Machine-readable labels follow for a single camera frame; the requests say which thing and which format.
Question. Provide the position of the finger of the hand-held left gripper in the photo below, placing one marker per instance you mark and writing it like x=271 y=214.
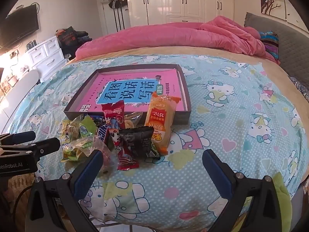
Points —
x=45 y=146
x=23 y=136

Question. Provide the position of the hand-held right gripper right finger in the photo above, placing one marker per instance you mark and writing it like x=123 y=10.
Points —
x=214 y=171

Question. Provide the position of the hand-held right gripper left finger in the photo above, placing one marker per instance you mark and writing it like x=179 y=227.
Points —
x=89 y=171

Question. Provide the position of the clear zip bag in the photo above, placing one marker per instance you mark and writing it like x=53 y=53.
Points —
x=106 y=154

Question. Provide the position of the red swirl candy packet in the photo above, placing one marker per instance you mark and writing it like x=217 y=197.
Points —
x=125 y=159

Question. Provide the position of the brown chocolate bar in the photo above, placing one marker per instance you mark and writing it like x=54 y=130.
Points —
x=102 y=131

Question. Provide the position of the light green snack packet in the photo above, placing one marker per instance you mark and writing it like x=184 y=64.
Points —
x=85 y=127

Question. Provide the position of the blue cookie packet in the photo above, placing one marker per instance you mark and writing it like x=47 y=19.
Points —
x=99 y=119

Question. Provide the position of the black snack packet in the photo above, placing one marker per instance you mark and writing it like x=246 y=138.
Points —
x=137 y=140

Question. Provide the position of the dark cardboard box tray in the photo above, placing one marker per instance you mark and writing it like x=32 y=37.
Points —
x=181 y=118

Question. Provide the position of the red snack packet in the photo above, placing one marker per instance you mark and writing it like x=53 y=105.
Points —
x=113 y=112

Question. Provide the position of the clear packet of yellow snacks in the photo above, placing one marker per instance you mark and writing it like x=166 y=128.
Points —
x=132 y=122

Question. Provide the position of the orange bread packet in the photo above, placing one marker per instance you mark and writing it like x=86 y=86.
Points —
x=159 y=120

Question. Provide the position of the brown shaggy rug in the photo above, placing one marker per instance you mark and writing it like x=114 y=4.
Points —
x=20 y=182

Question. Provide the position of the green clear snack packet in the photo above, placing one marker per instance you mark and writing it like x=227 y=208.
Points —
x=77 y=149

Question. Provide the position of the cartoon cat print bedsheet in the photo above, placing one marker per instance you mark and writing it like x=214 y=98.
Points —
x=229 y=125

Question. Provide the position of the white drawer chest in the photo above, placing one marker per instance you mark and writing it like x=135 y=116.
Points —
x=45 y=55

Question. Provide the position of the pink book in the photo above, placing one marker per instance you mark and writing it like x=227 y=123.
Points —
x=135 y=79

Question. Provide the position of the dark paper bag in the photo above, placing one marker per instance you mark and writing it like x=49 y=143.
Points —
x=67 y=37

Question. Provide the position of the pile of dark clothes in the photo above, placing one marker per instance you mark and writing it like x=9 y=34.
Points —
x=82 y=35

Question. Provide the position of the grey patterned pillow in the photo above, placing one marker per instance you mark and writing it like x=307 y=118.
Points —
x=300 y=84

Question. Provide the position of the striped colourful pillow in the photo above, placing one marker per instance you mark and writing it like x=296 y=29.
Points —
x=271 y=42

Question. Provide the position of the white door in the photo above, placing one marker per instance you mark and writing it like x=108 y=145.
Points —
x=106 y=17

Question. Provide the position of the pink blanket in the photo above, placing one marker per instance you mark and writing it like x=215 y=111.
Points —
x=169 y=36

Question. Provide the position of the grey quilted headboard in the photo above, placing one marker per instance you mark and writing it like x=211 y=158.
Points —
x=289 y=43

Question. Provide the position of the white wardrobe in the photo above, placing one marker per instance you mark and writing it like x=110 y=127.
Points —
x=188 y=0

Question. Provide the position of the black wall television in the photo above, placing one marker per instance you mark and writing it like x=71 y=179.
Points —
x=19 y=26

